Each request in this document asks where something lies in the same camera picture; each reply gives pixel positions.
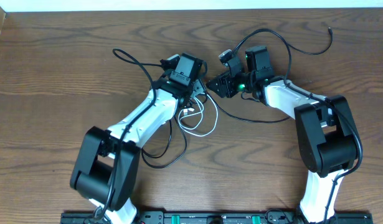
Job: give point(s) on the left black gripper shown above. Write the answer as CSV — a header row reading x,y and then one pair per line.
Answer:
x,y
200,88

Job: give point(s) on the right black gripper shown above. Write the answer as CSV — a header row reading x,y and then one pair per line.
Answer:
x,y
225,82

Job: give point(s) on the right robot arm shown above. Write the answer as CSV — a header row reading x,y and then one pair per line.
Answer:
x,y
328,141

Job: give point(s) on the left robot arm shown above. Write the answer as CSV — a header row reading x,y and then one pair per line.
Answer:
x,y
107,163

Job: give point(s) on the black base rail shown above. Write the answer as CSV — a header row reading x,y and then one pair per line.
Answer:
x,y
272,216

